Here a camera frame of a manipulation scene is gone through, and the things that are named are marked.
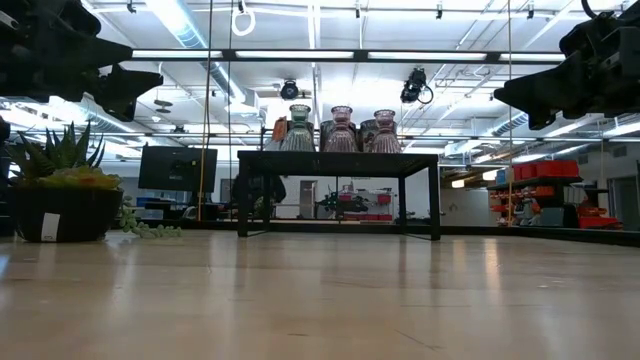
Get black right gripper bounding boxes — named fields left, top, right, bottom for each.
left=493, top=12, right=640, bottom=131

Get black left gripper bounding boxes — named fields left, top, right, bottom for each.
left=0, top=0, right=165, bottom=123

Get orange label tin can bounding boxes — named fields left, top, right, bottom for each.
left=264, top=116, right=291, bottom=152

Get silver tin can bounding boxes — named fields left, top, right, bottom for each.
left=313, top=118, right=359, bottom=153
left=357, top=118, right=400, bottom=153

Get green ribbed glass candle holder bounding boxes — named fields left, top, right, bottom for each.
left=279, top=103, right=316, bottom=153

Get shelf with red bins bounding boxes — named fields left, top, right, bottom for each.
left=487, top=159, right=624, bottom=231

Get black computer monitor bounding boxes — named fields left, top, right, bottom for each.
left=138, top=145, right=219, bottom=194

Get potted succulent plant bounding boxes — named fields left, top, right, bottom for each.
left=7, top=121, right=184, bottom=245

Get red tool boxes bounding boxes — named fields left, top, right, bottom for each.
left=338, top=184, right=394, bottom=222

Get black perforated metal shelf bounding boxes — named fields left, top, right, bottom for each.
left=236, top=149, right=442, bottom=242

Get silver ceiling air duct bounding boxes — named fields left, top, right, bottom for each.
left=147, top=0, right=261, bottom=116

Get black overhead camera with cable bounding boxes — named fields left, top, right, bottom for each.
left=399, top=67, right=435, bottom=106

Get white cable loop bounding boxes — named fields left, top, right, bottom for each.
left=230, top=2, right=257, bottom=38

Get black aluminium table frame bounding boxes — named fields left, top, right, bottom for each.
left=139, top=217, right=640, bottom=248

